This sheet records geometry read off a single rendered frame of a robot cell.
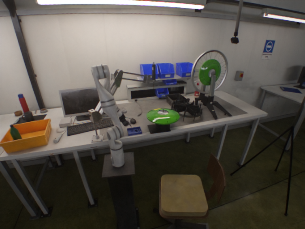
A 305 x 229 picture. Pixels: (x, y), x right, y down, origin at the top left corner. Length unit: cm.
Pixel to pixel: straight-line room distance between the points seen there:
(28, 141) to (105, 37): 139
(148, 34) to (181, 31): 47
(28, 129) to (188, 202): 162
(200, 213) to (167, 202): 25
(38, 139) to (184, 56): 202
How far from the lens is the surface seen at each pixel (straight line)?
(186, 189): 141
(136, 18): 216
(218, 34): 267
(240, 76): 303
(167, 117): 138
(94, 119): 134
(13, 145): 165
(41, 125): 184
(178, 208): 131
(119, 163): 122
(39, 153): 156
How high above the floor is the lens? 174
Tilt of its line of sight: 27 degrees down
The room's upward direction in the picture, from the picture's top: straight up
